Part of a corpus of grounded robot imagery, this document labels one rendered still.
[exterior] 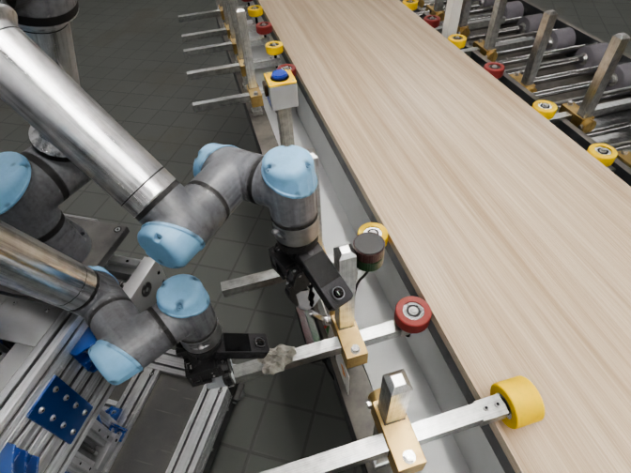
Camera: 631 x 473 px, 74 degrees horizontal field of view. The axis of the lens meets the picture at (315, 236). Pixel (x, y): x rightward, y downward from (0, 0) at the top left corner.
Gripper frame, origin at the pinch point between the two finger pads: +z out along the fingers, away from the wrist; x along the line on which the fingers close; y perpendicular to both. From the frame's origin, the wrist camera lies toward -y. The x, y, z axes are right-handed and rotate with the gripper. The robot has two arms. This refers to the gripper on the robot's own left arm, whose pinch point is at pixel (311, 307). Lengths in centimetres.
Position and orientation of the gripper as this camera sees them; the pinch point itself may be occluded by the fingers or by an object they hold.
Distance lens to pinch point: 83.9
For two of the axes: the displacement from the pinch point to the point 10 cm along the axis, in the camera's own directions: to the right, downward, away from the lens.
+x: -8.1, 4.6, -3.7
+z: 0.5, 6.7, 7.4
